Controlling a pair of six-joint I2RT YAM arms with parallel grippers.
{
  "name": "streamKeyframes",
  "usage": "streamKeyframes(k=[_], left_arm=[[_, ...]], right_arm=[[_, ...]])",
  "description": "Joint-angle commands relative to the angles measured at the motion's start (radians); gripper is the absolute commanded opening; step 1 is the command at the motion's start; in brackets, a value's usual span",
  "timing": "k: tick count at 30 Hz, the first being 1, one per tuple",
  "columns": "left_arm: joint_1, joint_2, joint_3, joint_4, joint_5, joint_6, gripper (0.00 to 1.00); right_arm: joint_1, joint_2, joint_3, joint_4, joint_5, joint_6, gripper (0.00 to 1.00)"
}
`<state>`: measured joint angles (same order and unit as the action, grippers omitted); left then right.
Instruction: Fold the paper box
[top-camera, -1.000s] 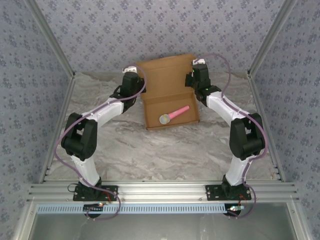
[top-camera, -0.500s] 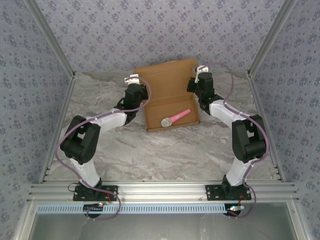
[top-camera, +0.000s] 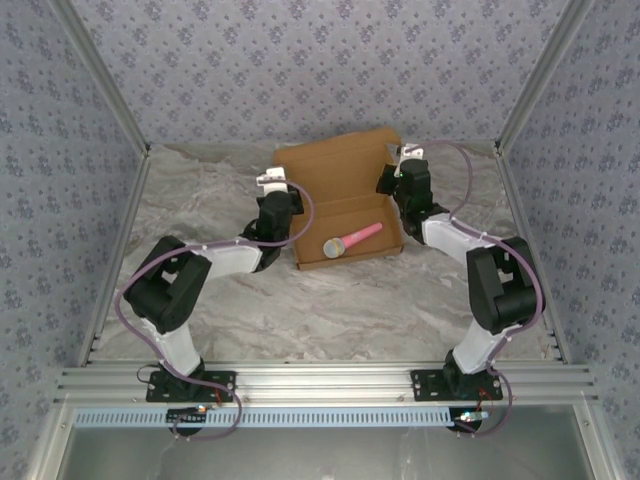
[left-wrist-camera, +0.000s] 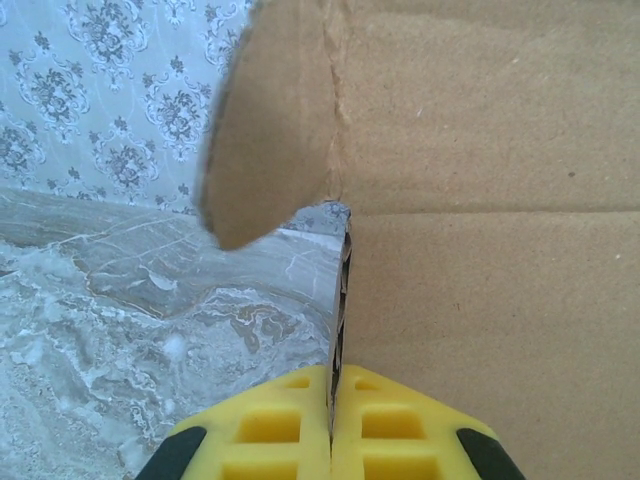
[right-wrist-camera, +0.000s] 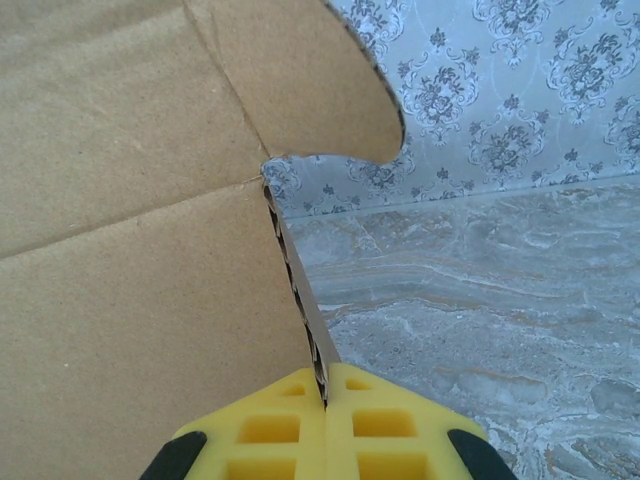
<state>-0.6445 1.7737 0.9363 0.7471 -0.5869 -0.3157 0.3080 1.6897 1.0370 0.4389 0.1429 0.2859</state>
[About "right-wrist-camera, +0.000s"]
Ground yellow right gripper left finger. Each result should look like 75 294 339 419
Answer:
141 368 327 480

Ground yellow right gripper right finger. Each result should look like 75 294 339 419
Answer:
323 361 520 480

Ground brown cardboard box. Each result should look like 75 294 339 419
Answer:
0 0 408 402

